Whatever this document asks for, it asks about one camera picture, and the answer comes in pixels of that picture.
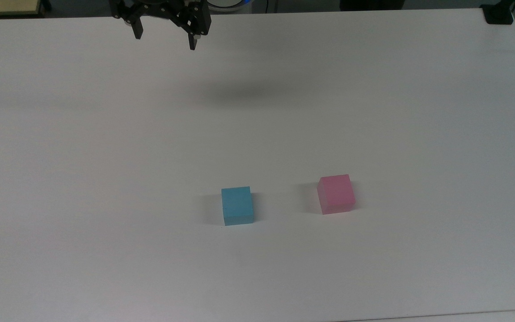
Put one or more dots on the tan wooden board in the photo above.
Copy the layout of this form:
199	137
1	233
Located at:
5	6

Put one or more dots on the white round object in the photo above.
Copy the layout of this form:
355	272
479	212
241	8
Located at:
226	3

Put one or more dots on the black table clamp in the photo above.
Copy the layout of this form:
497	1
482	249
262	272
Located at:
499	14

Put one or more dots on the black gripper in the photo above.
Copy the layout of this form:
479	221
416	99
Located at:
154	8

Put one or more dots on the blue cube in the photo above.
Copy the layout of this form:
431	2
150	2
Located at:
238	205

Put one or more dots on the pink cube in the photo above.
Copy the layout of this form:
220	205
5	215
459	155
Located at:
337	193

